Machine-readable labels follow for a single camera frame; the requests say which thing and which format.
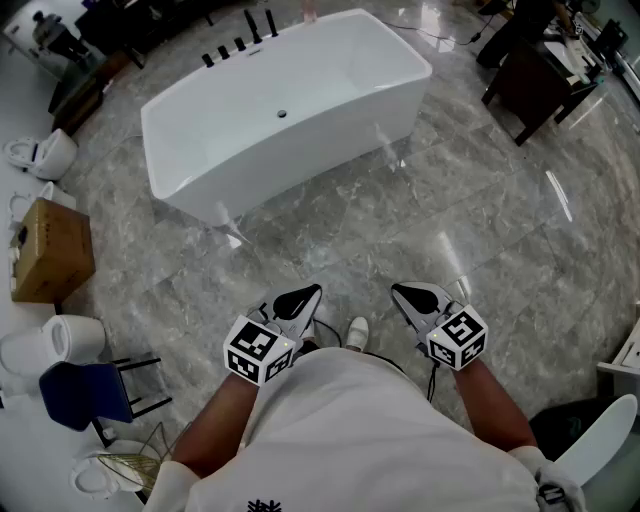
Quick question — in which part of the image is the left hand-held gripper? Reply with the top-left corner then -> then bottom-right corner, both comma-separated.
223,283 -> 324,387

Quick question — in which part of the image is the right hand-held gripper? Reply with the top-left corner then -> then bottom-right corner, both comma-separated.
391,282 -> 489,372

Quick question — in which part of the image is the person's left forearm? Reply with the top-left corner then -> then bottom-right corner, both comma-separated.
170,372 -> 261,479

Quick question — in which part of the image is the person's right forearm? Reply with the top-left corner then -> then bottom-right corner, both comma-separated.
452,357 -> 539,454

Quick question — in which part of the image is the white bathtub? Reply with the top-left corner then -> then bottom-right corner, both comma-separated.
140,8 -> 434,229

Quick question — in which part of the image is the person's right white shoe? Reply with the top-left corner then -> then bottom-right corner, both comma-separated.
344,316 -> 370,351

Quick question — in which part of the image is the person's white shirt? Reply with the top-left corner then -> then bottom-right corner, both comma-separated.
142,347 -> 589,512

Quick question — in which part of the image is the white cabinet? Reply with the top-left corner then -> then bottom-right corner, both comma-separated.
595,339 -> 640,401

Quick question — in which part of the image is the white toilet lid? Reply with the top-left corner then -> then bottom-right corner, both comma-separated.
552,393 -> 640,489

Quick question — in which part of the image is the blue chair with black legs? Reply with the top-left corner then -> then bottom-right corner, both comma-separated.
38,353 -> 174,449

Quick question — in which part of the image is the dark wooden table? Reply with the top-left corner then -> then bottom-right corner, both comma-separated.
480,34 -> 600,148

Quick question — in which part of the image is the white toilet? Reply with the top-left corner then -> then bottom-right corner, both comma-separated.
0,313 -> 107,376
8,181 -> 77,224
3,128 -> 79,182
72,439 -> 151,501

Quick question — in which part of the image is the brown cardboard box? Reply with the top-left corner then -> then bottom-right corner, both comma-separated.
9,198 -> 97,305

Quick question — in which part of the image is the glass low table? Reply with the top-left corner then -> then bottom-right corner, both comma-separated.
47,49 -> 134,137

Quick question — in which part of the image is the dark wooden cabinet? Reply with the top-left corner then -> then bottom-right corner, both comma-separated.
74,0 -> 241,69

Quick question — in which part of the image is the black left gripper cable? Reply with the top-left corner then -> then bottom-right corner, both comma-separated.
312,319 -> 346,351

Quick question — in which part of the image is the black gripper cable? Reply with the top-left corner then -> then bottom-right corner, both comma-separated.
424,357 -> 444,404
312,319 -> 346,351

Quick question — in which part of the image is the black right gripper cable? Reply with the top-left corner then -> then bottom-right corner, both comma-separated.
424,357 -> 444,404

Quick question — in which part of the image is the grey arm strap with buckle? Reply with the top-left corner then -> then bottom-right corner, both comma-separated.
534,462 -> 586,512

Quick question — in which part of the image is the black floor cable with adapter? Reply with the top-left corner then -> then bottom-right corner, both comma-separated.
414,24 -> 501,47

